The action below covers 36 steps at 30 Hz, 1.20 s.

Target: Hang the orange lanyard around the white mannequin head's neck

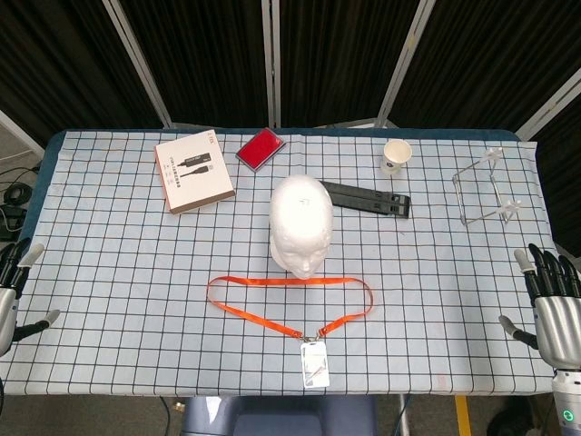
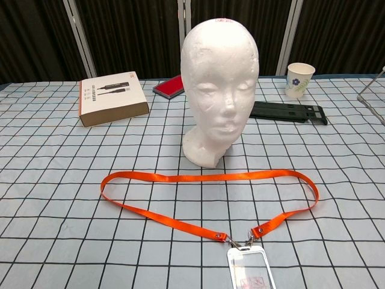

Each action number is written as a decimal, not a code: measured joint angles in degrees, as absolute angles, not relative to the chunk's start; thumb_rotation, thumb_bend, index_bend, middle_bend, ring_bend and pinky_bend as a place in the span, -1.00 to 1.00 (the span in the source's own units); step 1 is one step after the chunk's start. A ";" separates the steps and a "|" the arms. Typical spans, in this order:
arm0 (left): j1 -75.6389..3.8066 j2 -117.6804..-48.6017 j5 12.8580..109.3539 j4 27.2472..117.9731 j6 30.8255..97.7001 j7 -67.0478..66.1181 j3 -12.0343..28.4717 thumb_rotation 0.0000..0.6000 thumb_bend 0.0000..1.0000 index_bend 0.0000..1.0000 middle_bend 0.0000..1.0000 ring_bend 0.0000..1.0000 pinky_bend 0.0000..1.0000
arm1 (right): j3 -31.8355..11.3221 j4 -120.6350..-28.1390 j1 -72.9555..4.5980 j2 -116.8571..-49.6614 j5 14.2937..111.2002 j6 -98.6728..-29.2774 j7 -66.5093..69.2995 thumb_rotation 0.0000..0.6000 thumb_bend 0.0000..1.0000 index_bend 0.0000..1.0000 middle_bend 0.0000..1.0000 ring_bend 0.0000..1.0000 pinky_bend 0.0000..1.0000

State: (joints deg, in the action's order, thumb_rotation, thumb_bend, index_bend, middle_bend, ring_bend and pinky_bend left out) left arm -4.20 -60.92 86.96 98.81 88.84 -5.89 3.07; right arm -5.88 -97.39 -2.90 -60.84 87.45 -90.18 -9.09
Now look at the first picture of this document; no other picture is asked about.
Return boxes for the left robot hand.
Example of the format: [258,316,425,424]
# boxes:
[0,243,61,358]

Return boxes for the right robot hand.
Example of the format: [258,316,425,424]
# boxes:
[498,243,581,372]

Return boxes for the orange lanyard with badge holder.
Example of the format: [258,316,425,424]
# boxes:
[206,275,374,391]

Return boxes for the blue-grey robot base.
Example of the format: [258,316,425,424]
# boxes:
[181,395,378,436]

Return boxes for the white foam mannequin head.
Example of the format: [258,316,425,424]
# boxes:
[269,175,336,280]

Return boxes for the blue-edged table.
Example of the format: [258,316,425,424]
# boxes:
[17,126,574,436]

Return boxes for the blue checkered tablecloth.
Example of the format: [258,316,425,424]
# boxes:
[0,129,564,397]

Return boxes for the black folding stand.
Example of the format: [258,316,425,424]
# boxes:
[319,180,413,220]

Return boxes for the white paper cup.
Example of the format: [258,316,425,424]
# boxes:
[379,139,413,175]

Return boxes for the red ink pad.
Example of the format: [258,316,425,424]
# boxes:
[234,127,288,173]

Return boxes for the black folding screen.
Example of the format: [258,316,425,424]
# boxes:
[0,0,581,246]

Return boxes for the black floor cables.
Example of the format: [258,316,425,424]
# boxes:
[0,166,40,242]

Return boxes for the white cable product box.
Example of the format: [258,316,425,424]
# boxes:
[154,131,237,215]

